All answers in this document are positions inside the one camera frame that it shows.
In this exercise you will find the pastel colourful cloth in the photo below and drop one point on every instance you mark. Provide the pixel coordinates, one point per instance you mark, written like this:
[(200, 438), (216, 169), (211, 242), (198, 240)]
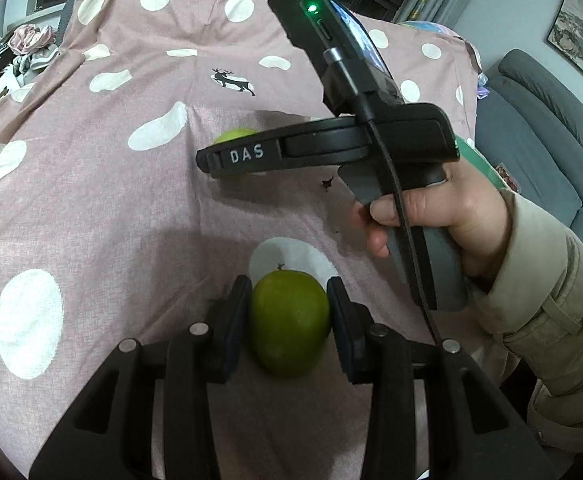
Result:
[(482, 85)]

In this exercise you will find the framed landscape painting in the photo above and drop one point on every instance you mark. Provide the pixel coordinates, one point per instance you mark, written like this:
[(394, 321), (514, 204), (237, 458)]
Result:
[(581, 35)]

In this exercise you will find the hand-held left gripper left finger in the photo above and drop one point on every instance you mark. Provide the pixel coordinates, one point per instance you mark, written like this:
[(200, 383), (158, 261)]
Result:
[(234, 330)]

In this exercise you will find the red patterned packet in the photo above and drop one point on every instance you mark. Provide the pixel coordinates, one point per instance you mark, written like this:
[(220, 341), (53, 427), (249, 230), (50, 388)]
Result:
[(507, 176)]

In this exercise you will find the round green mango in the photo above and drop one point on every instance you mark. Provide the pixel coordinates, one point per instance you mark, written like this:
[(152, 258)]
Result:
[(289, 325)]

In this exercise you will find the grey sofa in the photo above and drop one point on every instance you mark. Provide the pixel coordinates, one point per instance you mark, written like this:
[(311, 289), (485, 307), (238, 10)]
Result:
[(536, 150)]

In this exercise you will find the green plastic basin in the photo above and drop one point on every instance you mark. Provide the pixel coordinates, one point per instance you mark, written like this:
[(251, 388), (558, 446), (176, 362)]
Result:
[(474, 157)]

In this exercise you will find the person's right forearm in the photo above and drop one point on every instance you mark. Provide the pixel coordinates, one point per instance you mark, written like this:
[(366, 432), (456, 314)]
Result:
[(556, 320)]

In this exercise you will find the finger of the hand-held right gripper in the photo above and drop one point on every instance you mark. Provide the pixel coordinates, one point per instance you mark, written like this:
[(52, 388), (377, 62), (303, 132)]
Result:
[(205, 161)]

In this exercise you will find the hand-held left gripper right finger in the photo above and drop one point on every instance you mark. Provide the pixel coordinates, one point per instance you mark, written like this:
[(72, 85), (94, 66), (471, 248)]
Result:
[(344, 330)]

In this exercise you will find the clutter pile on shelf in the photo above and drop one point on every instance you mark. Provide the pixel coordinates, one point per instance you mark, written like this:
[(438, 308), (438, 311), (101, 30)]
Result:
[(16, 77)]

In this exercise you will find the pointed green mango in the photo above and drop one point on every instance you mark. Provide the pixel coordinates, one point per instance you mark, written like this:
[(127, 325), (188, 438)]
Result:
[(234, 136)]

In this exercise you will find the person's right hand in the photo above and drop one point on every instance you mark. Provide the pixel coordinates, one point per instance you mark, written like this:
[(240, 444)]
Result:
[(471, 210)]

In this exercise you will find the pink polka dot blanket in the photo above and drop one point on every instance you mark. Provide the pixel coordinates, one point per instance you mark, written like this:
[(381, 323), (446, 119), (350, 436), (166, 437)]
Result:
[(96, 185)]

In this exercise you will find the pink crumpled cloth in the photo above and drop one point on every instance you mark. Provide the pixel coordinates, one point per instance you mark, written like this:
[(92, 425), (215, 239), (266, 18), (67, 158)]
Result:
[(28, 37)]

